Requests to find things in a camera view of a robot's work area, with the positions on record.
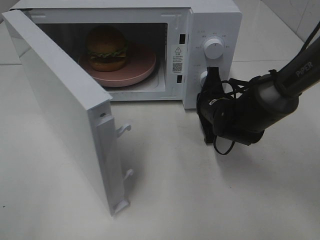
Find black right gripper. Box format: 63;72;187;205
196;66;236;145

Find white timer knob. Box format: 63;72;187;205
199;71;208;87

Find white microwave oven body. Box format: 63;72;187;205
9;0;242;109

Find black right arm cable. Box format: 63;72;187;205
212;74;276;156

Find white warning label sticker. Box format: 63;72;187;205
171;44;186;75

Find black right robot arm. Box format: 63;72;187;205
196;39;320;146

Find white microwave door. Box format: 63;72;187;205
3;10;133;215

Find upper white power knob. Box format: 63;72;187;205
203;36;225;60

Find glass microwave turntable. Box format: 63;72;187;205
135;67;160;91

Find toy hamburger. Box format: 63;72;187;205
85;25;129;72

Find pink round plate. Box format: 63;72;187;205
78;43;157;88

